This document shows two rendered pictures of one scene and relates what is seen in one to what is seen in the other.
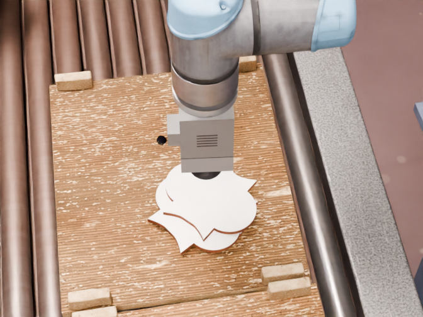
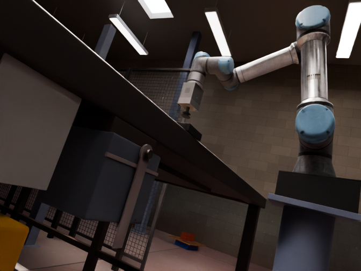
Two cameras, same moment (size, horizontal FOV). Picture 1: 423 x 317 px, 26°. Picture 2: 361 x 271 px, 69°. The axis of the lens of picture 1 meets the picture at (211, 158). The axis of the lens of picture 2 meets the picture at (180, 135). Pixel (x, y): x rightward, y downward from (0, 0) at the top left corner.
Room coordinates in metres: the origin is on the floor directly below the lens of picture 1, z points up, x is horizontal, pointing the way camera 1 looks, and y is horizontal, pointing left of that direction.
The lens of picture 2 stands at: (-0.21, -0.69, 0.77)
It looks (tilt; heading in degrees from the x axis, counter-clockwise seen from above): 13 degrees up; 38
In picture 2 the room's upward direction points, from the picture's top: 16 degrees clockwise
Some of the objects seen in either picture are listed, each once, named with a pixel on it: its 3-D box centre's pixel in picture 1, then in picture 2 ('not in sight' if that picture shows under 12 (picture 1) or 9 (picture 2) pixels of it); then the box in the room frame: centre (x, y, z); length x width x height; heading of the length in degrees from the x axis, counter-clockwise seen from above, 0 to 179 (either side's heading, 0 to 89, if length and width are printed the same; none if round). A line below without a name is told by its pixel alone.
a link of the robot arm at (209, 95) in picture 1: (204, 70); (196, 80); (0.67, 0.01, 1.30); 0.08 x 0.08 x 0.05
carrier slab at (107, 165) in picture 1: (170, 178); not in sight; (0.77, 0.06, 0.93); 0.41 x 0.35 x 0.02; 8
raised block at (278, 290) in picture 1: (289, 288); not in sight; (0.58, -0.11, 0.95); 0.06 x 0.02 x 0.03; 100
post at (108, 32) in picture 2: not in sight; (72, 125); (1.21, 1.84, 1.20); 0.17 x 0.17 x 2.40; 9
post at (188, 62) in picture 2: not in sight; (171, 123); (3.75, 2.76, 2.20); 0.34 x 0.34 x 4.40; 12
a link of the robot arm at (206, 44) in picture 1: (208, 22); (200, 65); (0.67, 0.00, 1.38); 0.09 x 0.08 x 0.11; 97
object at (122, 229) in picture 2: not in sight; (107, 180); (0.07, -0.34, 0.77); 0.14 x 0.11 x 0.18; 9
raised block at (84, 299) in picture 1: (89, 298); not in sight; (0.56, 0.17, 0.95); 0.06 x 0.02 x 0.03; 98
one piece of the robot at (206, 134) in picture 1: (195, 114); (189, 95); (0.67, 0.02, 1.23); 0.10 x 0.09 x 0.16; 93
